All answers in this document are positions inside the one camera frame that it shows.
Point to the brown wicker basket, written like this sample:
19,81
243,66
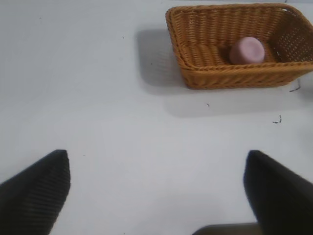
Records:
239,46

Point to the pink toy peach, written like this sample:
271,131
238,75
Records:
247,51

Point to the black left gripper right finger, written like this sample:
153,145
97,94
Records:
278,193

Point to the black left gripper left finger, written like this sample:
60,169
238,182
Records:
34,195

